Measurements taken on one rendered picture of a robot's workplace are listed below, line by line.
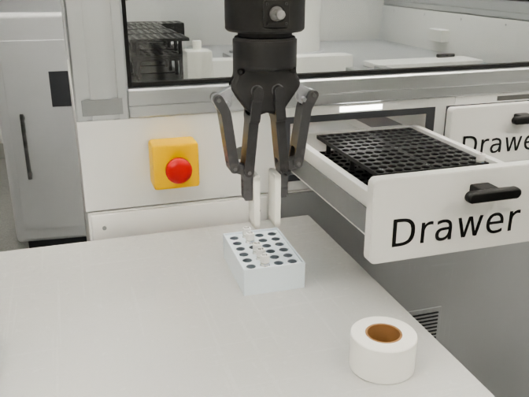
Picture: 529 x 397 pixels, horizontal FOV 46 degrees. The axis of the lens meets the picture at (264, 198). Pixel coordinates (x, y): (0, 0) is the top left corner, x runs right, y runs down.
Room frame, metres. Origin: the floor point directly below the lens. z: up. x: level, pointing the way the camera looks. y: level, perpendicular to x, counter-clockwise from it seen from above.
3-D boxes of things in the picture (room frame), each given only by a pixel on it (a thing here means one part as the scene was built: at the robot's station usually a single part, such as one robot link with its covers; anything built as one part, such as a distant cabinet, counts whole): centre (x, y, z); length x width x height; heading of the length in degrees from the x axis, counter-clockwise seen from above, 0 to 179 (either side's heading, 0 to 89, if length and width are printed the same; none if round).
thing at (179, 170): (0.91, 0.13, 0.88); 0.04 x 0.03 x 0.04; 108
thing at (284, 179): (0.76, -0.03, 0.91); 0.03 x 0.01 x 0.05; 106
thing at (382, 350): (0.57, -0.13, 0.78); 0.07 x 0.07 x 0.04
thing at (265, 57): (0.75, 0.00, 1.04); 0.08 x 0.07 x 0.09; 106
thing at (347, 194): (0.95, -0.20, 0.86); 0.40 x 0.26 x 0.06; 18
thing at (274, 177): (0.75, -0.01, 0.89); 0.03 x 0.01 x 0.07; 16
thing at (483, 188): (0.72, -0.27, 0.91); 0.07 x 0.04 x 0.01; 108
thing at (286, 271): (0.79, 0.00, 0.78); 0.12 x 0.08 x 0.04; 16
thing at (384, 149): (0.94, -0.20, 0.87); 0.22 x 0.18 x 0.06; 18
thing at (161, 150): (0.94, 0.14, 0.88); 0.07 x 0.05 x 0.07; 108
